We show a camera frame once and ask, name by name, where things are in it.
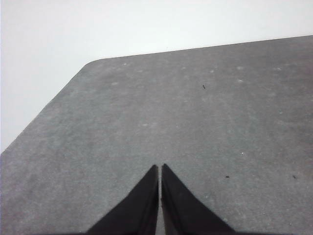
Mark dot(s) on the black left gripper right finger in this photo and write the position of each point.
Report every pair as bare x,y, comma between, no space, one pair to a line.
183,210

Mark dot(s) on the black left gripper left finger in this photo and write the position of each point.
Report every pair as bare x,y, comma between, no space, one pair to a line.
137,210

